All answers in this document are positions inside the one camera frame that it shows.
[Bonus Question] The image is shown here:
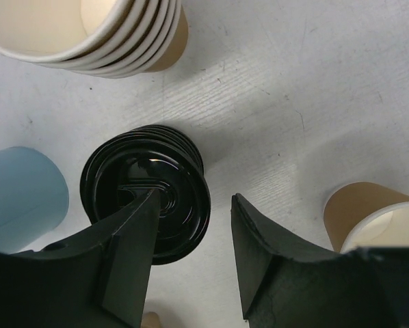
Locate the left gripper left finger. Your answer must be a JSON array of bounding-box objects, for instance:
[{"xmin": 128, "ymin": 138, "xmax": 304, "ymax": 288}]
[{"xmin": 0, "ymin": 190, "xmax": 160, "ymax": 327}]

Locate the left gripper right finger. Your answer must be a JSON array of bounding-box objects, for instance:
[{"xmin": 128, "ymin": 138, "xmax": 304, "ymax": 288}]
[{"xmin": 231, "ymin": 194, "xmax": 409, "ymax": 327}]

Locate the brown cardboard cup carrier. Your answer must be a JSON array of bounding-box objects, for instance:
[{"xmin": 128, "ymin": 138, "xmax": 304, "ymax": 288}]
[{"xmin": 141, "ymin": 312, "xmax": 161, "ymax": 328}]

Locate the brown paper coffee cup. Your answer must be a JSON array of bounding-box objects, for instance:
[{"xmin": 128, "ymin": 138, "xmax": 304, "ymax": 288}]
[{"xmin": 323, "ymin": 182, "xmax": 409, "ymax": 254}]

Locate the blue straw holder cup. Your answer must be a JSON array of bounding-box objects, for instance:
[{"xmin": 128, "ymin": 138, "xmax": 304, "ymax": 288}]
[{"xmin": 0, "ymin": 147, "xmax": 69, "ymax": 254}]

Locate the stack of black lids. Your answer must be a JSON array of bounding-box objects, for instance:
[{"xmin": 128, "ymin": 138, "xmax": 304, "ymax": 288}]
[{"xmin": 79, "ymin": 124, "xmax": 212, "ymax": 266}]

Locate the stack of paper cups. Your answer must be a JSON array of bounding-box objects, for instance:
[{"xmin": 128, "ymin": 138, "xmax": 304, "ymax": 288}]
[{"xmin": 0, "ymin": 1, "xmax": 189, "ymax": 79}]

